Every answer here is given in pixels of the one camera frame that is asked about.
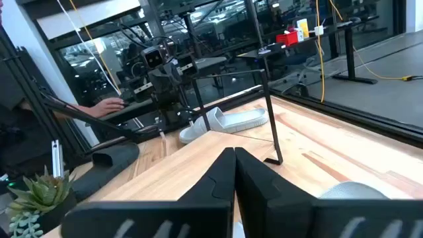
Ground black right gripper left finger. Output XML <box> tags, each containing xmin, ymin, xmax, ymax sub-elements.
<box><xmin>61</xmin><ymin>147</ymin><xmax>237</xmax><ymax>238</ymax></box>

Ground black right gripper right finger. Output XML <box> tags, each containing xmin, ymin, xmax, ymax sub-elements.
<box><xmin>234</xmin><ymin>147</ymin><xmax>423</xmax><ymax>238</ymax></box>

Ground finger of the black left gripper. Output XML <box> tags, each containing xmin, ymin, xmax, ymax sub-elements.
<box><xmin>132</xmin><ymin>79</ymin><xmax>155</xmax><ymax>103</ymax></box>
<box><xmin>176</xmin><ymin>54</ymin><xmax>199</xmax><ymax>79</ymax></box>

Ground grey foam slide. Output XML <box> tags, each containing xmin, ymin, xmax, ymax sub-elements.
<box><xmin>178</xmin><ymin>106</ymin><xmax>270</xmax><ymax>145</ymax></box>
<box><xmin>319</xmin><ymin>180</ymin><xmax>390</xmax><ymax>200</ymax></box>

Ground black foam slide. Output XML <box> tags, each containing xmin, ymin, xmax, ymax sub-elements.
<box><xmin>71</xmin><ymin>141</ymin><xmax>141</xmax><ymax>203</ymax></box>

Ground person's forearm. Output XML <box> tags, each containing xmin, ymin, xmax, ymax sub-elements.
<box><xmin>52</xmin><ymin>104</ymin><xmax>96</xmax><ymax>122</ymax></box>

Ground dark grey desk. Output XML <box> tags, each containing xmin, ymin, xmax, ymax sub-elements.
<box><xmin>97</xmin><ymin>99</ymin><xmax>159</xmax><ymax>126</ymax></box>

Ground person's hand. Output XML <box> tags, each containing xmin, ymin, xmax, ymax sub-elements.
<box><xmin>88</xmin><ymin>97</ymin><xmax>126</xmax><ymax>119</ymax></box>

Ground red box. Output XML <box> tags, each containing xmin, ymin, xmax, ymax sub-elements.
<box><xmin>276</xmin><ymin>30</ymin><xmax>299</xmax><ymax>47</ymax></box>

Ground silver aluminium extrusion piece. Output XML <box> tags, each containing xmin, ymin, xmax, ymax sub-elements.
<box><xmin>51</xmin><ymin>139</ymin><xmax>65</xmax><ymax>179</ymax></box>

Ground person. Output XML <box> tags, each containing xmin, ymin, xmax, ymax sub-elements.
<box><xmin>0</xmin><ymin>42</ymin><xmax>57</xmax><ymax>181</ymax></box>

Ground black succulent pot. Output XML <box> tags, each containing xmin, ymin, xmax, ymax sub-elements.
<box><xmin>32</xmin><ymin>188</ymin><xmax>79</xmax><ymax>234</ymax></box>

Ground spiky green succulent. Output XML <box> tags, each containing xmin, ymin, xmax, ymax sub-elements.
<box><xmin>5</xmin><ymin>165</ymin><xmax>77</xmax><ymax>214</ymax></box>

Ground black background desk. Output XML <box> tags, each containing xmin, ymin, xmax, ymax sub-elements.
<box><xmin>237</xmin><ymin>20</ymin><xmax>379</xmax><ymax>85</ymax></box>

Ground black computer mouse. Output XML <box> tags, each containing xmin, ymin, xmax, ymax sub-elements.
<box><xmin>0</xmin><ymin>177</ymin><xmax>19</xmax><ymax>196</ymax></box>

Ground pale green bead succulent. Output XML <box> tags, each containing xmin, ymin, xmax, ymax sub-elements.
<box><xmin>7</xmin><ymin>210</ymin><xmax>44</xmax><ymax>238</ymax></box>

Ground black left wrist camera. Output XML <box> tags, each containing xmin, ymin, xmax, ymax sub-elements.
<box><xmin>141</xmin><ymin>45</ymin><xmax>167</xmax><ymax>71</ymax></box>

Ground black metal frame shelf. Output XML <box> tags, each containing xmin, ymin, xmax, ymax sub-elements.
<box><xmin>190</xmin><ymin>68</ymin><xmax>284</xmax><ymax>165</ymax></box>

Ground thin white cable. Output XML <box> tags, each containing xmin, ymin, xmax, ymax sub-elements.
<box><xmin>56</xmin><ymin>0</ymin><xmax>122</xmax><ymax>96</ymax></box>

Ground black aluminium rig frame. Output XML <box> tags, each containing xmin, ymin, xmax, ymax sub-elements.
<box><xmin>0</xmin><ymin>28</ymin><xmax>423</xmax><ymax>159</ymax></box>

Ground yellow hanging cable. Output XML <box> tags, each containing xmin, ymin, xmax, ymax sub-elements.
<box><xmin>315</xmin><ymin>0</ymin><xmax>327</xmax><ymax>104</ymax></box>

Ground yellow cable with plug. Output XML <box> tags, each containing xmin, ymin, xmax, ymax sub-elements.
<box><xmin>328</xmin><ymin>0</ymin><xmax>423</xmax><ymax>83</ymax></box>

